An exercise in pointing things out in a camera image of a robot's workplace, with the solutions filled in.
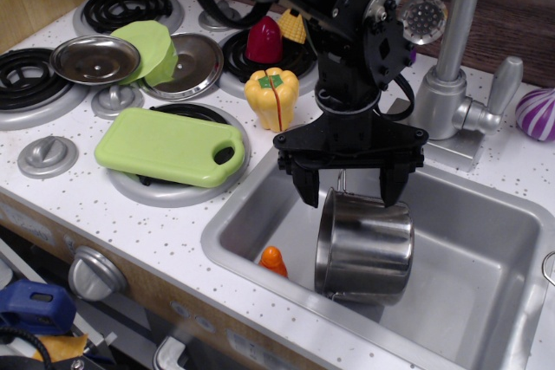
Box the black cable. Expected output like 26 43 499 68
0 325 56 363

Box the small steel pan lid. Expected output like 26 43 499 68
49 35 140 86

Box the grey stove knob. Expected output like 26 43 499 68
17 135 79 179
91 85 144 120
198 0 240 32

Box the yellow toy bell pepper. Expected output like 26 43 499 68
244 68 299 133

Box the yellow toy corn piece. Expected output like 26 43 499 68
277 9 306 44

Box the silver oven dial knob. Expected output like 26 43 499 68
69 246 127 302

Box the back right stove burner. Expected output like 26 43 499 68
218 30 318 99

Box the silver metal sink basin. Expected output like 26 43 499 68
201 151 554 369

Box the purple striped toy onion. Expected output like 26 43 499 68
515 88 554 142

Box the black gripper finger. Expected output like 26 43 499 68
379 164 411 207
291 165 320 208

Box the back left stove burner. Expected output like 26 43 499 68
73 0 185 36

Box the metal wire hook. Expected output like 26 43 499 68
541 250 555 286

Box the orange toy bottle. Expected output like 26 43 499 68
258 246 289 278

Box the stainless steel pot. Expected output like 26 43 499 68
314 170 415 305

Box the large steel pot lid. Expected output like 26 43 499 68
138 33 224 102

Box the stove burner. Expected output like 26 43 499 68
218 30 318 99
1 48 88 132
73 0 185 36
108 103 251 208

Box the green plastic cutting board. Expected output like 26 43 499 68
95 108 245 188

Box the grey stove knob front left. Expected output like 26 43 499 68
17 135 79 179

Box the silver toy faucet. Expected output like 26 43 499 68
396 0 524 172

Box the red toy pepper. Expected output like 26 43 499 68
245 16 283 64

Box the silver strainer ladle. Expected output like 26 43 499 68
400 0 448 45

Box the silver oven door handle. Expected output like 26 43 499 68
153 336 189 370

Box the grey stove knob back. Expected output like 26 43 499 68
198 0 240 32

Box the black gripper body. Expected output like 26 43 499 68
273 111 428 176

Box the grey stove knob middle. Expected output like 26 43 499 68
91 85 144 120

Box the front stove burner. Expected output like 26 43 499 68
108 103 251 208

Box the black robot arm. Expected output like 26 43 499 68
198 0 428 206

